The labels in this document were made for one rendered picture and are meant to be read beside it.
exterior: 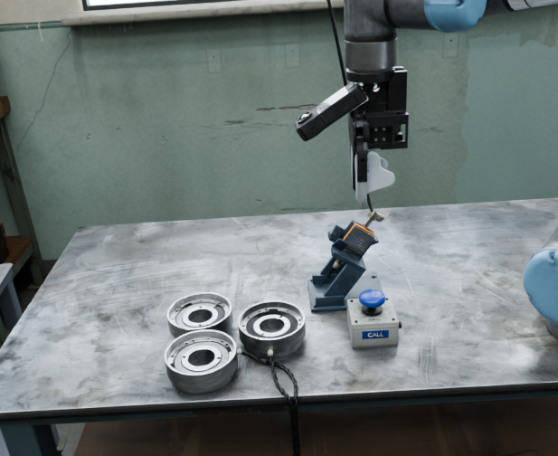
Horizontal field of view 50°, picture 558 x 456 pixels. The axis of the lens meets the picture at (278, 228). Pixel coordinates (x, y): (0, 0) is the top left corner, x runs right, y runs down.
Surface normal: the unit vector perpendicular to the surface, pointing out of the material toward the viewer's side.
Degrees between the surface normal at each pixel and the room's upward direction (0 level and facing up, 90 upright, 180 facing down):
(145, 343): 0
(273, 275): 0
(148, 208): 90
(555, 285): 97
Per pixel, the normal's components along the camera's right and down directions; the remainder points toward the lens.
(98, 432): -0.06, -0.90
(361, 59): -0.46, 0.42
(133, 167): 0.01, 0.44
